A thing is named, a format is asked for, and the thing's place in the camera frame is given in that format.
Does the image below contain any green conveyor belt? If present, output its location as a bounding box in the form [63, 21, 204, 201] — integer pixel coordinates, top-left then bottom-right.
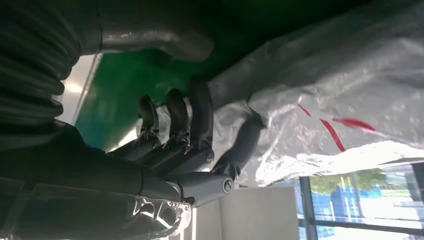
[74, 0, 375, 153]

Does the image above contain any aluminium conveyor side rail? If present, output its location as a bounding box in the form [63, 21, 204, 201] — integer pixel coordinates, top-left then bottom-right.
[54, 54, 104, 125]

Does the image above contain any window with dark frame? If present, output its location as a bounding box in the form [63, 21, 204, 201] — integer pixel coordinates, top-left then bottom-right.
[298, 162, 424, 240]

